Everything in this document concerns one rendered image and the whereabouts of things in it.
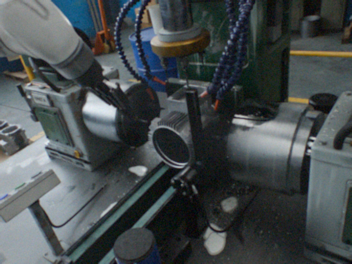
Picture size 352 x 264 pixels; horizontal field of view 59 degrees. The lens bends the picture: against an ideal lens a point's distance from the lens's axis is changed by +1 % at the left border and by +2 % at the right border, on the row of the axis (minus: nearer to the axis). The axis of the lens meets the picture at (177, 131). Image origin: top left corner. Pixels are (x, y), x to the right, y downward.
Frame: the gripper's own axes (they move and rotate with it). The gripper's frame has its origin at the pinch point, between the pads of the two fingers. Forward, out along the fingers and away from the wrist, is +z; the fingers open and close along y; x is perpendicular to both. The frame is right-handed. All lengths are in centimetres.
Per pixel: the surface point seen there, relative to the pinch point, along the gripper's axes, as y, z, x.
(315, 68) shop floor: 29, 268, -228
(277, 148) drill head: -40.9, 10.3, -3.3
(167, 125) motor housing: -6.1, 11.8, -3.5
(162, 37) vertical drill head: -4.5, -6.2, -22.2
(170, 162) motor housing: -3.8, 25.4, 3.8
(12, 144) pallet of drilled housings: 219, 104, 10
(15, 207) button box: 12.9, -5.4, 35.7
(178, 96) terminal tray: -1.4, 16.2, -17.0
